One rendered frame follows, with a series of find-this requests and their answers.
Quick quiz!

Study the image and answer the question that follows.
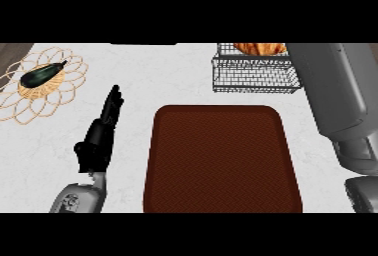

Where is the black wire tiered basket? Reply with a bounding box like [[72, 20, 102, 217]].
[[211, 42, 303, 95]]

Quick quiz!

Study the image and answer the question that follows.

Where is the brown rectangular tray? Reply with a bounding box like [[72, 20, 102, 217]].
[[142, 104, 304, 214]]

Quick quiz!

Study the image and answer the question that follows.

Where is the woven wicker round placemat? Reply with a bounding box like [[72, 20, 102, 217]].
[[0, 46, 90, 126]]

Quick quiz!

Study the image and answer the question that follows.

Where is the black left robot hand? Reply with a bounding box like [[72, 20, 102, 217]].
[[72, 84, 125, 174]]

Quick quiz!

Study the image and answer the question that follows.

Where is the golden brown croissant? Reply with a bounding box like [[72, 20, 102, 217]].
[[232, 42, 289, 57]]

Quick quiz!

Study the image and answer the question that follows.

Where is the dark green eggplant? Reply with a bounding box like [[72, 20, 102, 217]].
[[19, 59, 69, 89]]

